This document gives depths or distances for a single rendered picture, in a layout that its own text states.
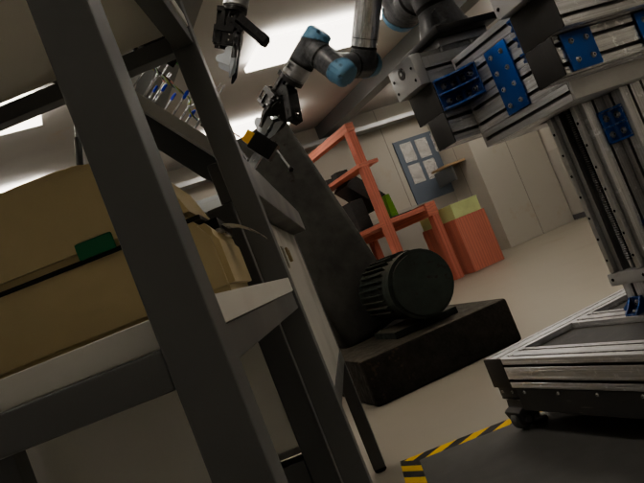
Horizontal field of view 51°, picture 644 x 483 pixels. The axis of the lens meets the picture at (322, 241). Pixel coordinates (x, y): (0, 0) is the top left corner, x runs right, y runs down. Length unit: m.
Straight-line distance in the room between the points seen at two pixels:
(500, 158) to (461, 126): 8.39
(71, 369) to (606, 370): 1.44
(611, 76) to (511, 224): 8.40
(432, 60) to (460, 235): 6.36
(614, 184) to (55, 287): 1.44
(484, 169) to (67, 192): 9.50
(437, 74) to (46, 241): 1.41
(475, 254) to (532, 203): 2.35
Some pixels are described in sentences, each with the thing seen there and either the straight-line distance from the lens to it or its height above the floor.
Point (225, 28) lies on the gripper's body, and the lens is 2.06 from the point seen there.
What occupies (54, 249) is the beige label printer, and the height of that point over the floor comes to 0.77.
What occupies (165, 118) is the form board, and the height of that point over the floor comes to 0.96.
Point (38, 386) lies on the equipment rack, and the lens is 0.47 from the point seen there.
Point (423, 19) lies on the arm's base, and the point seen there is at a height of 1.22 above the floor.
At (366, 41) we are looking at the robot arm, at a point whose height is 1.21.
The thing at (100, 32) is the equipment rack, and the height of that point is 0.83.
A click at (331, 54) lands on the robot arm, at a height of 1.19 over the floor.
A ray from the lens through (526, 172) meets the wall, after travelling 10.53.
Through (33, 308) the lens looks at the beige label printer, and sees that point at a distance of 0.76.
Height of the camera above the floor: 0.65
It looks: 3 degrees up
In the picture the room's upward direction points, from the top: 22 degrees counter-clockwise
